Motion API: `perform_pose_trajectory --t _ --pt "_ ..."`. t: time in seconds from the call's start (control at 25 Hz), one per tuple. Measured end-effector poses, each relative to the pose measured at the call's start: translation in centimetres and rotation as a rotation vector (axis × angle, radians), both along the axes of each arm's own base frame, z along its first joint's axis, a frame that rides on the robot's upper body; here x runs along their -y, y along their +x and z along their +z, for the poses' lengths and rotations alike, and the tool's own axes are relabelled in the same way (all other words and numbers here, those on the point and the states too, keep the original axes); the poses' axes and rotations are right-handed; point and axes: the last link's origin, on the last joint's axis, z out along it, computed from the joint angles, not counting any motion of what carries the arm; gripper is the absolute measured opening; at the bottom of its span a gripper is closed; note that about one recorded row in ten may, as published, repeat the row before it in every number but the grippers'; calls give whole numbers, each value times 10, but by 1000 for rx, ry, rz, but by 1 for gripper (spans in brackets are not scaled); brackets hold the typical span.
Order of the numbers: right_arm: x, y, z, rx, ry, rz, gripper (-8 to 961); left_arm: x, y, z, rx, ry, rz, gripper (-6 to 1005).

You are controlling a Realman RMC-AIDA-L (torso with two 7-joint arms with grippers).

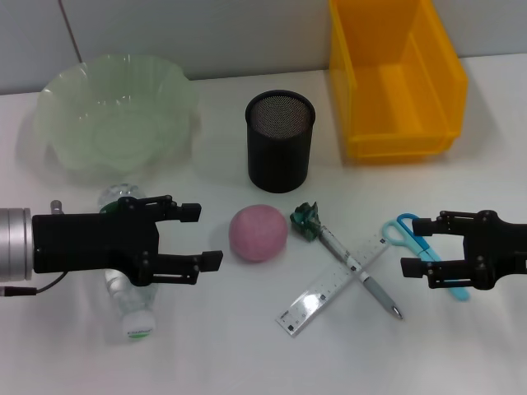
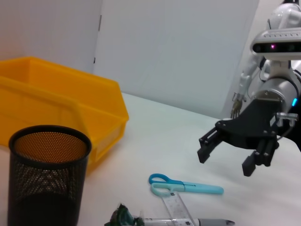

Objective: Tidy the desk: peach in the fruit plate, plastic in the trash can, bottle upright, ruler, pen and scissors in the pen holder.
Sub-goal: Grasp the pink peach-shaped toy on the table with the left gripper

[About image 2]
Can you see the transparent plastic ruler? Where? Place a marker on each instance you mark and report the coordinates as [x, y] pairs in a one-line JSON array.
[[176, 208]]

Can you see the grey white pen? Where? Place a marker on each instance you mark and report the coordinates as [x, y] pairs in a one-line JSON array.
[[211, 222]]

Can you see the white humanoid robot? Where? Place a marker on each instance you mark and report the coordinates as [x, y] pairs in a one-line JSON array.
[[249, 68]]

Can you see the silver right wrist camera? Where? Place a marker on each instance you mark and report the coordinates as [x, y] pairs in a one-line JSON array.
[[277, 44]]

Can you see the black mesh pen holder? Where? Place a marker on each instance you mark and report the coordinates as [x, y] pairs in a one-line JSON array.
[[47, 188]]

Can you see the blue scissors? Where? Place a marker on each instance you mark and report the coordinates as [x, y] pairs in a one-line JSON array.
[[202, 188]]

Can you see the yellow plastic storage bin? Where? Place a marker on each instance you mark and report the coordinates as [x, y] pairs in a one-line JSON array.
[[47, 94]]

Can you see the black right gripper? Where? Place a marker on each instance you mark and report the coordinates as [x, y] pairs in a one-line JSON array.
[[254, 122]]

